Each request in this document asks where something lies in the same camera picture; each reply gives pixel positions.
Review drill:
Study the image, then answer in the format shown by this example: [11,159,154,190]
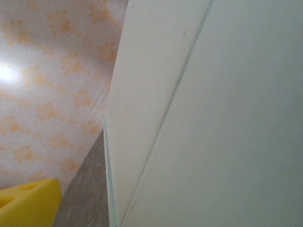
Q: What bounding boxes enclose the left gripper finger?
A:
[0,178,62,227]

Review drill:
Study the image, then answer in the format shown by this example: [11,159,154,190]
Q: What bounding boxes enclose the mint green paper box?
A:
[103,0,303,227]

